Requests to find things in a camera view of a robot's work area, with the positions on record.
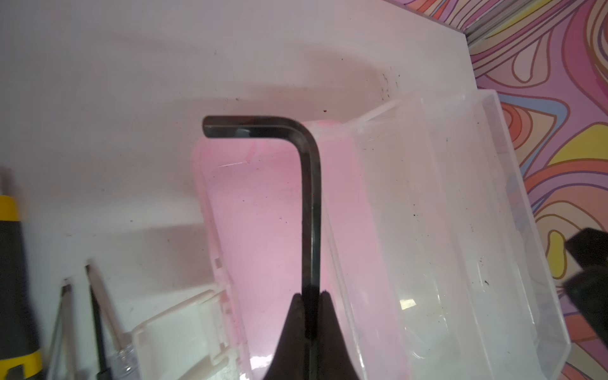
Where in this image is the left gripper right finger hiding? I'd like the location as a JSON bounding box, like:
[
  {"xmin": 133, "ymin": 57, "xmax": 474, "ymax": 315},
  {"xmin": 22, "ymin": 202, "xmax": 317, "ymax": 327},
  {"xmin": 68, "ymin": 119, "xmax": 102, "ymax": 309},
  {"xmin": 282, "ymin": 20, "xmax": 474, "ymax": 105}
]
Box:
[{"xmin": 318, "ymin": 291, "xmax": 359, "ymax": 380}]

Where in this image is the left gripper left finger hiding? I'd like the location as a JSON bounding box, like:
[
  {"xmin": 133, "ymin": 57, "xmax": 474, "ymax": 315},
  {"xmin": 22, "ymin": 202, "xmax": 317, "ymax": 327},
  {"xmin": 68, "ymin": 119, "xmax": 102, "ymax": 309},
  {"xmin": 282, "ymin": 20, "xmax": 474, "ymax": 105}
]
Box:
[{"xmin": 264, "ymin": 294, "xmax": 306, "ymax": 380}]

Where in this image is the black yellow utility knife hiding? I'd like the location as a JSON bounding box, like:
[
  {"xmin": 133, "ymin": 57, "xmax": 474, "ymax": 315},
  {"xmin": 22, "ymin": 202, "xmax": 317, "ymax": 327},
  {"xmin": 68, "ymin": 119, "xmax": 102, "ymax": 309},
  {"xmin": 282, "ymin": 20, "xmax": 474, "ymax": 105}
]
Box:
[{"xmin": 1, "ymin": 168, "xmax": 44, "ymax": 379}]

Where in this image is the clear handled screwdriver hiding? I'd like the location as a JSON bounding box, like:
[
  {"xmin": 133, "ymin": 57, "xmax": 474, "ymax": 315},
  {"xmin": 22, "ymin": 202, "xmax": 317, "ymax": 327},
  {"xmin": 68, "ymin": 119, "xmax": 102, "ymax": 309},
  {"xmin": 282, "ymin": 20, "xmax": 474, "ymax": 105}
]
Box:
[{"xmin": 89, "ymin": 264, "xmax": 141, "ymax": 379}]

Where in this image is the black yellow small screwdriver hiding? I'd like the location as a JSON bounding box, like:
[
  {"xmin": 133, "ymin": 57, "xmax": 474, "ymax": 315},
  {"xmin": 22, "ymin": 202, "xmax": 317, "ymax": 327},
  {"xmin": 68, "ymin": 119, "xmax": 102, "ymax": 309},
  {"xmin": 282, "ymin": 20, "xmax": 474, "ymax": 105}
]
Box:
[{"xmin": 44, "ymin": 279, "xmax": 79, "ymax": 379}]

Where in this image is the black hex key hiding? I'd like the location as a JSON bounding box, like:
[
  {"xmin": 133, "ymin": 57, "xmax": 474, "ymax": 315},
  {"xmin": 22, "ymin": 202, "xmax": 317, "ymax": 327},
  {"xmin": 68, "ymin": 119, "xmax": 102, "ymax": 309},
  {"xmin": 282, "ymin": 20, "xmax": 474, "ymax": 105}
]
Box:
[{"xmin": 202, "ymin": 115, "xmax": 323, "ymax": 340}]

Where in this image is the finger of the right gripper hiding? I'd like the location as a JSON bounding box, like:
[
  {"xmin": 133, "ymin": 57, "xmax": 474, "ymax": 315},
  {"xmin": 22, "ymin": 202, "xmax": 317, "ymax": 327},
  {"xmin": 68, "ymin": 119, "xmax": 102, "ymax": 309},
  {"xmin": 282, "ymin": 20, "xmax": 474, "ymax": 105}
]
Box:
[{"xmin": 564, "ymin": 228, "xmax": 607, "ymax": 342}]

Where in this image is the pink translucent plastic tool box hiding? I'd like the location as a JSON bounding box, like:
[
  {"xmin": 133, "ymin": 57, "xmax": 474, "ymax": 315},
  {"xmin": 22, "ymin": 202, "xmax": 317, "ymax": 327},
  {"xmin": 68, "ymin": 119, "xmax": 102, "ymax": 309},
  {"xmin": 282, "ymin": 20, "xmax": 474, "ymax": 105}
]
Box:
[{"xmin": 133, "ymin": 90, "xmax": 570, "ymax": 379}]

